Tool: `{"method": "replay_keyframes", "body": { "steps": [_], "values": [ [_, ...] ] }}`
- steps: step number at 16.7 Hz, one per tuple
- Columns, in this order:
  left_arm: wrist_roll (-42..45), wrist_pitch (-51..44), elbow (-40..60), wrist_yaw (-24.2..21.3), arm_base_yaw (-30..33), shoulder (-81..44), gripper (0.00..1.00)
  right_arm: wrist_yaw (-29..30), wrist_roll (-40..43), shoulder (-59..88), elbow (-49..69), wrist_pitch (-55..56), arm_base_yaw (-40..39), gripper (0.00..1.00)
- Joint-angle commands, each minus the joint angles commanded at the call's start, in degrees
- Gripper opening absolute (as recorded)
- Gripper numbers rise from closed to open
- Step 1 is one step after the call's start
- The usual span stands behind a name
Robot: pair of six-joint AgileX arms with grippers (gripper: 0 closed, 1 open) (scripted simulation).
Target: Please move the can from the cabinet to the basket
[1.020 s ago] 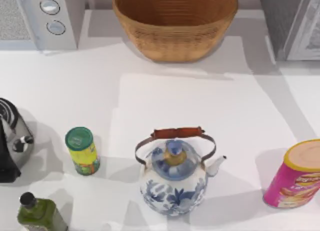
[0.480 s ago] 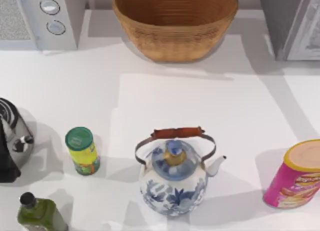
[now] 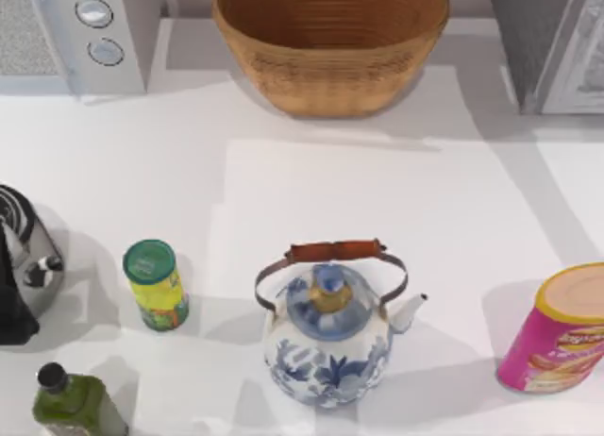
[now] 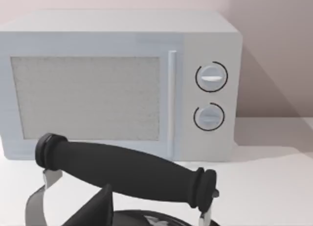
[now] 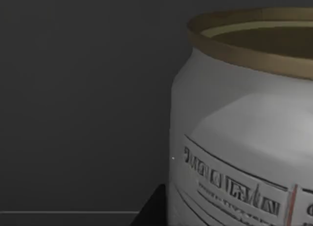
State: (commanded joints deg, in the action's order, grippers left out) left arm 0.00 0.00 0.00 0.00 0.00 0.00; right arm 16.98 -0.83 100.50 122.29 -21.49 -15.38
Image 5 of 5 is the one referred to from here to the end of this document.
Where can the white can with gold rim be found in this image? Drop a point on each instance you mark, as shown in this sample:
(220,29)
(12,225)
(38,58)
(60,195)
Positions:
(234,108)

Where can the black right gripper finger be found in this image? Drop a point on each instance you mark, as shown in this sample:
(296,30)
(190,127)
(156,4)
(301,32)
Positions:
(155,209)

